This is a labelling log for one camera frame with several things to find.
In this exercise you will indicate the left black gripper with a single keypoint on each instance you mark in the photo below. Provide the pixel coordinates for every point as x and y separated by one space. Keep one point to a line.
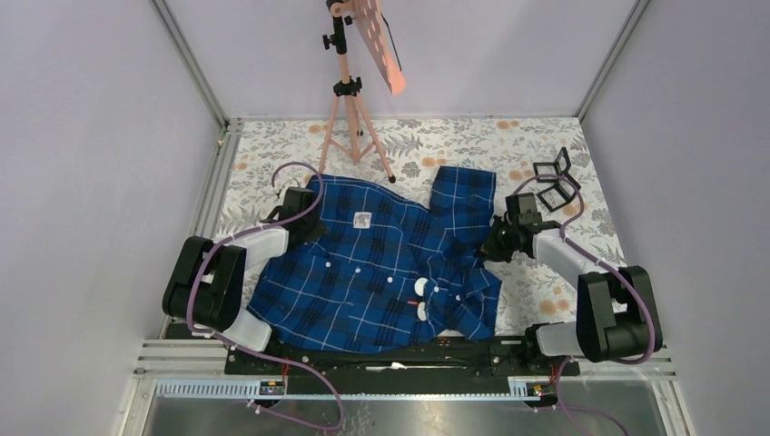
318 231

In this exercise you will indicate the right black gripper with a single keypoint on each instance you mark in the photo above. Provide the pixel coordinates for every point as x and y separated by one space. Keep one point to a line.
489 250

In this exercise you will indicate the black jewelry box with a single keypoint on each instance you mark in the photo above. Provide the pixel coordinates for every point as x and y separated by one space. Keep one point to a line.
559 191

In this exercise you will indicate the blue plaid shirt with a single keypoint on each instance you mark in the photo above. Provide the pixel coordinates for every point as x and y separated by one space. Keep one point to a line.
353 289

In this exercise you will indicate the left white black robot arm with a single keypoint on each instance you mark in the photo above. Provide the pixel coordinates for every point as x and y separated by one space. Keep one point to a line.
208 277

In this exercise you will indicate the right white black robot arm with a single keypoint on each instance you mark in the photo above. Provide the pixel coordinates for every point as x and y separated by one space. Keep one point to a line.
616 318

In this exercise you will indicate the floral table mat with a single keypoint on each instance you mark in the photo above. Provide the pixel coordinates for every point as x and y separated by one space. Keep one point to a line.
267 156

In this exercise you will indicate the pink tripod stand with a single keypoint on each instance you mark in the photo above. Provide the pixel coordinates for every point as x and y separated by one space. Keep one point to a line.
348 93

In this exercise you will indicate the pink perforated board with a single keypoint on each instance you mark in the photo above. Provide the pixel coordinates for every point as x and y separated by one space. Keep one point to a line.
368 18

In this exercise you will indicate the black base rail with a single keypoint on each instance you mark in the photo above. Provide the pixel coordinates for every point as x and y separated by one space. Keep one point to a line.
448 358

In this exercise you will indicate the grey slotted cable duct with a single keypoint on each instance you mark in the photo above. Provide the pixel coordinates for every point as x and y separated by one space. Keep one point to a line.
371 387

